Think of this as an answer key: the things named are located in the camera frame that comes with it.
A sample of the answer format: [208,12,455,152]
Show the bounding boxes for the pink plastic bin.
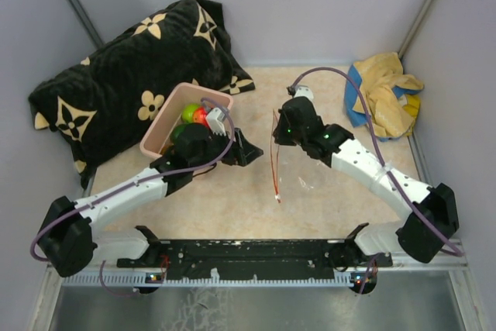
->
[139,83,234,160]

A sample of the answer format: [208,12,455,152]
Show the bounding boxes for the aluminium frame bar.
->
[51,240,466,292]

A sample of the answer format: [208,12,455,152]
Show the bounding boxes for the yellow blue crumpled cloth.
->
[345,52,424,141]

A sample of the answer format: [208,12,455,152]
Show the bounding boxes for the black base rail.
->
[117,224,372,281]

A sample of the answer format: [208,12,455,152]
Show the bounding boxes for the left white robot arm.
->
[34,124,264,278]

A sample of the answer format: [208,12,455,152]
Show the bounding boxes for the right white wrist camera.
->
[287,84,314,101]

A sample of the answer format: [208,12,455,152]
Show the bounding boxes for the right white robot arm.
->
[273,96,460,266]

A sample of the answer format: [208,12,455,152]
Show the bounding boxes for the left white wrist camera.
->
[206,107,227,136]

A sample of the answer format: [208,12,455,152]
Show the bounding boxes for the light green apple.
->
[181,103,201,123]

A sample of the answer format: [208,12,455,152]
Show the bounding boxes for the black floral pillow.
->
[28,0,255,187]

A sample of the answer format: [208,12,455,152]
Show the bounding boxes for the red yellow apple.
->
[192,107,208,127]

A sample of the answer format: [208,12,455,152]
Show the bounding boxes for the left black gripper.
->
[191,125,264,171]

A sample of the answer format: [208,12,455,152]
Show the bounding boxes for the clear zip top bag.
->
[270,111,324,209]

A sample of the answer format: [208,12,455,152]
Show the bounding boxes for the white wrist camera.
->
[206,107,227,136]
[287,84,314,101]

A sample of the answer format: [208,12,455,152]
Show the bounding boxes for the right corner frame post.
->
[398,0,436,60]

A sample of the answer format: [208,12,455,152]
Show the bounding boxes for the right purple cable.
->
[286,66,464,296]

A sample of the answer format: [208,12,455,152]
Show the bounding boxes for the dark green lime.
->
[170,123,189,144]

